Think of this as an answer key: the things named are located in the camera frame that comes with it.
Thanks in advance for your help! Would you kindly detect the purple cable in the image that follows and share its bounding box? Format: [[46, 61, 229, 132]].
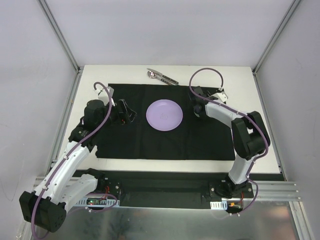
[[188, 67, 270, 217], [31, 81, 117, 238]]

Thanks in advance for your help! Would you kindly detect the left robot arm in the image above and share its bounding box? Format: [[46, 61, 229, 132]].
[[19, 99, 137, 234]]

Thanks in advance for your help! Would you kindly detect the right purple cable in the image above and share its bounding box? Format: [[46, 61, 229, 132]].
[[188, 67, 270, 217]]

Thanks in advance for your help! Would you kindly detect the right aluminium frame post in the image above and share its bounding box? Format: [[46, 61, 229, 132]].
[[252, 0, 303, 76]]

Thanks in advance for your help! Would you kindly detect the purple plate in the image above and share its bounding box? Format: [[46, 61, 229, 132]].
[[145, 99, 184, 132]]

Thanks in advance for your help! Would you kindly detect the metal spoon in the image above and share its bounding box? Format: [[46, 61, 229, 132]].
[[147, 70, 178, 86]]

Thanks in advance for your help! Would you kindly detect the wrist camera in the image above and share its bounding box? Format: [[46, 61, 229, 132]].
[[210, 88, 228, 103], [95, 86, 114, 106]]

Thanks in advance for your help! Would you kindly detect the left aluminium frame post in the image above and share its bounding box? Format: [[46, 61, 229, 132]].
[[37, 0, 81, 73]]

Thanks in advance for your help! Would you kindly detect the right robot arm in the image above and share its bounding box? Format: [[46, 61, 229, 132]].
[[189, 86, 271, 199]]

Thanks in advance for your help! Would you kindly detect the aluminium frame post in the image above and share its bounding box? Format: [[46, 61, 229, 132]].
[[252, 0, 303, 76], [37, 0, 81, 73]]

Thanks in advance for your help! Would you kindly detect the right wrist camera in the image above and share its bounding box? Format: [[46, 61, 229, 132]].
[[210, 88, 228, 103]]

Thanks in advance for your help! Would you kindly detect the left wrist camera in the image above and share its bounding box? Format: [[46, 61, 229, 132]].
[[95, 86, 114, 106]]

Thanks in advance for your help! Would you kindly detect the aluminium rail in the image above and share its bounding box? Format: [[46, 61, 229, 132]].
[[256, 181, 302, 202]]

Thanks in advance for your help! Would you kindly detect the black cloth placemat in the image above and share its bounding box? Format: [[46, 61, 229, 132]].
[[95, 83, 235, 161]]

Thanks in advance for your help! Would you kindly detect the black handled knife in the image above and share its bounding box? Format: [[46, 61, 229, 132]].
[[147, 68, 179, 85]]

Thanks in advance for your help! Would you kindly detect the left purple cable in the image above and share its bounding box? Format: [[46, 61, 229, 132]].
[[31, 81, 117, 238]]

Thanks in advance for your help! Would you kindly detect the left white cable duct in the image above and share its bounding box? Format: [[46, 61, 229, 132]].
[[73, 197, 120, 208]]

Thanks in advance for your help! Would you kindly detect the right white cable duct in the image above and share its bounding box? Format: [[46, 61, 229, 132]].
[[210, 200, 228, 210]]

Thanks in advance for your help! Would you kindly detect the white cable duct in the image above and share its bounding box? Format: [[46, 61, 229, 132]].
[[73, 197, 120, 208], [210, 200, 228, 210]]

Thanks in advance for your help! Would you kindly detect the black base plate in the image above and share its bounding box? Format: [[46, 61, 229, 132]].
[[74, 169, 260, 210]]

